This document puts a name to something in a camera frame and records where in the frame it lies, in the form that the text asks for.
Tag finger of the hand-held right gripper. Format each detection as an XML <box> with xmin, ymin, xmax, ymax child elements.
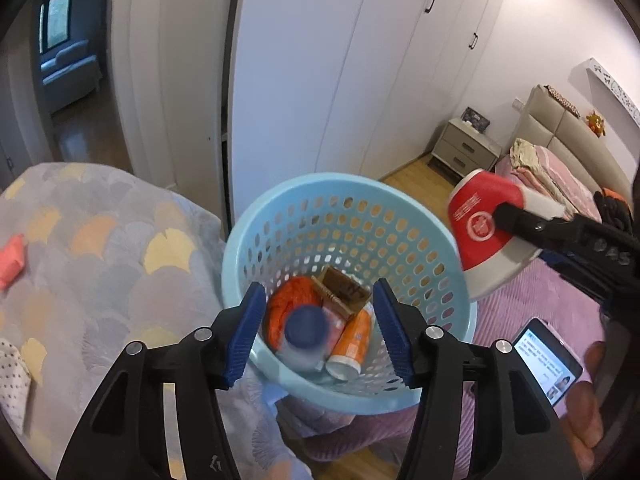
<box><xmin>492</xmin><ymin>201</ymin><xmax>586</xmax><ymax>252</ymax></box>
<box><xmin>539</xmin><ymin>252</ymin><xmax>608</xmax><ymax>311</ymax></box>

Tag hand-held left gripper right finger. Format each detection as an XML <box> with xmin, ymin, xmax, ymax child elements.
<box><xmin>372</xmin><ymin>277</ymin><xmax>585</xmax><ymax>480</ymax></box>

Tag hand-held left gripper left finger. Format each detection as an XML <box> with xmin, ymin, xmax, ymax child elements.
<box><xmin>56</xmin><ymin>281</ymin><xmax>267</xmax><ymax>480</ymax></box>

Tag orange white tube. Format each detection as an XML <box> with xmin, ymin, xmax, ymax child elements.
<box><xmin>325</xmin><ymin>307</ymin><xmax>374</xmax><ymax>381</ymax></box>

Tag red and white paper bowl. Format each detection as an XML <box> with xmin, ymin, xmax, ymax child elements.
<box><xmin>446</xmin><ymin>169</ymin><xmax>571</xmax><ymax>302</ymax></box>

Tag orange plastic bag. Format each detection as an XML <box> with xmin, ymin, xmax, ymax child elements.
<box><xmin>267</xmin><ymin>276</ymin><xmax>323</xmax><ymax>352</ymax></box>

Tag brown cardboard box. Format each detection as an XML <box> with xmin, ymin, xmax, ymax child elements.
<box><xmin>311</xmin><ymin>266</ymin><xmax>373</xmax><ymax>319</ymax></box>

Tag clear bottle with blue cap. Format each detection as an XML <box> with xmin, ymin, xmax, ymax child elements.
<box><xmin>277</xmin><ymin>305</ymin><xmax>346</xmax><ymax>377</ymax></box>

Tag light blue plastic basket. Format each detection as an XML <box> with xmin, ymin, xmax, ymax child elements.
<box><xmin>221</xmin><ymin>172</ymin><xmax>478</xmax><ymax>417</ymax></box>

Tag person's right hand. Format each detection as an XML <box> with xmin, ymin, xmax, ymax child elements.
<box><xmin>594</xmin><ymin>187</ymin><xmax>638</xmax><ymax>233</ymax></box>

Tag folded pink and yellow blankets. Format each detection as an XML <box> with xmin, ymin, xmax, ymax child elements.
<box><xmin>509</xmin><ymin>137</ymin><xmax>596</xmax><ymax>207</ymax></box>

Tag smartphone with lit screen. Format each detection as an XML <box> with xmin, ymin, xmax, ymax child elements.
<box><xmin>511</xmin><ymin>317</ymin><xmax>584</xmax><ymax>407</ymax></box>

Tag beige padded headboard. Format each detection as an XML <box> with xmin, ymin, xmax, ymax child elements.
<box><xmin>512</xmin><ymin>85</ymin><xmax>633</xmax><ymax>201</ymax></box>

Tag beige nightstand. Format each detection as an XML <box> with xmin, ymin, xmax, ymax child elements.
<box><xmin>432</xmin><ymin>118</ymin><xmax>501</xmax><ymax>179</ymax></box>

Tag orange cloth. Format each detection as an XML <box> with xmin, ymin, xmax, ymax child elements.
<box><xmin>565</xmin><ymin>340</ymin><xmax>609</xmax><ymax>449</ymax></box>

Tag patterned cloth on headboard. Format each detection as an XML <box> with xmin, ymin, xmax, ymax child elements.
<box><xmin>545</xmin><ymin>85</ymin><xmax>581</xmax><ymax>119</ymax></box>

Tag scallop patterned grey blanket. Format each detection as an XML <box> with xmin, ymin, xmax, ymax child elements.
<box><xmin>0</xmin><ymin>161</ymin><xmax>311</xmax><ymax>480</ymax></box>

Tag white dotted cloth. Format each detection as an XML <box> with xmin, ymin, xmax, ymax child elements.
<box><xmin>0</xmin><ymin>337</ymin><xmax>33</xmax><ymax>433</ymax></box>

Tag pink crumpled packet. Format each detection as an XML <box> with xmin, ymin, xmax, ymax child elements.
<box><xmin>0</xmin><ymin>234</ymin><xmax>27</xmax><ymax>291</ymax></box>

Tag white wardrobe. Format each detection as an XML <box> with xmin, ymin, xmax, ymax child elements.
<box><xmin>230</xmin><ymin>0</ymin><xmax>516</xmax><ymax>182</ymax></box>

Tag white sliding door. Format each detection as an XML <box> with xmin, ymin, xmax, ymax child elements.
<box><xmin>110</xmin><ymin>0</ymin><xmax>246</xmax><ymax>211</ymax></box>

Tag light blue sofa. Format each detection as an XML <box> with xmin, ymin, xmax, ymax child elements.
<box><xmin>40</xmin><ymin>40</ymin><xmax>104</xmax><ymax>111</ymax></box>

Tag dark framed window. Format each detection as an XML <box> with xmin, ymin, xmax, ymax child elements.
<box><xmin>40</xmin><ymin>0</ymin><xmax>74</xmax><ymax>54</ymax></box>

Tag dark picture frame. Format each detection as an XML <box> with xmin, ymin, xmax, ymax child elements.
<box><xmin>461</xmin><ymin>106</ymin><xmax>491</xmax><ymax>134</ymax></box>

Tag white wall art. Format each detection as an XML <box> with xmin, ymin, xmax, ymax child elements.
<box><xmin>582</xmin><ymin>57</ymin><xmax>640</xmax><ymax>126</ymax></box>

